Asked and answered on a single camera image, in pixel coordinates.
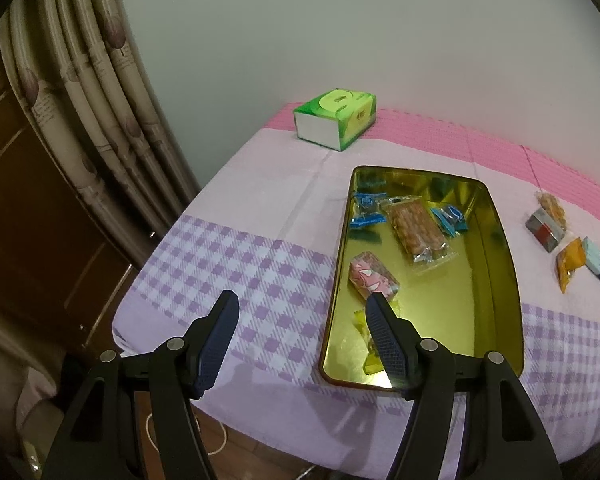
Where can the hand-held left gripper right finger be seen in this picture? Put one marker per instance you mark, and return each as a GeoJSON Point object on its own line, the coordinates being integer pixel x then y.
{"type": "Point", "coordinates": [387, 345]}

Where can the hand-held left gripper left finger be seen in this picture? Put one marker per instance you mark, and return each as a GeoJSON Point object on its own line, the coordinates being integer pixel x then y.
{"type": "Point", "coordinates": [212, 350]}

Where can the gold and clear snack packet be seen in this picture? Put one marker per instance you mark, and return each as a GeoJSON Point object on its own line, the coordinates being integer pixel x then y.
{"type": "Point", "coordinates": [364, 330]}

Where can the pink patterned snack packet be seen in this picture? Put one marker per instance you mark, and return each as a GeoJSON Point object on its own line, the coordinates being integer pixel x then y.
{"type": "Point", "coordinates": [372, 277]}

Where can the red-brown tin with gold inside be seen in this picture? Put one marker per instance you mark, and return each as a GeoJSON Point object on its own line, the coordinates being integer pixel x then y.
{"type": "Point", "coordinates": [480, 300]}

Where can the large clear peanut brittle packet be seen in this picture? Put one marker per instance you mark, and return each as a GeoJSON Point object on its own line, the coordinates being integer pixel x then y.
{"type": "Point", "coordinates": [417, 232]}

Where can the small grey snack packet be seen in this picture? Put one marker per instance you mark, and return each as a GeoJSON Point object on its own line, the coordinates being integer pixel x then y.
{"type": "Point", "coordinates": [539, 221]}

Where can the yellow snack packet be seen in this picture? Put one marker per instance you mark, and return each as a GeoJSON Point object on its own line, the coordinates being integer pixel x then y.
{"type": "Point", "coordinates": [570, 262]}

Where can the small clear peanut brittle packet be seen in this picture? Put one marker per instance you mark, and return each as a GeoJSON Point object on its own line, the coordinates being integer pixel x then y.
{"type": "Point", "coordinates": [552, 206]}

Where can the beige cloth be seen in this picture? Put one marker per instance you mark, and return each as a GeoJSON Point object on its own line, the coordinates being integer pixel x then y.
{"type": "Point", "coordinates": [25, 410]}

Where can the brown wooden door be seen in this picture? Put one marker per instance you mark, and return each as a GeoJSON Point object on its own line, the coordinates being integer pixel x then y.
{"type": "Point", "coordinates": [30, 210]}

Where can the green tissue pack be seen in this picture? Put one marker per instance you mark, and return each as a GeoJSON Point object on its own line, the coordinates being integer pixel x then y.
{"type": "Point", "coordinates": [335, 110]}

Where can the beige patterned curtain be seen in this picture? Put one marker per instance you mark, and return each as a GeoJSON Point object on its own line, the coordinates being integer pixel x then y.
{"type": "Point", "coordinates": [80, 85]}

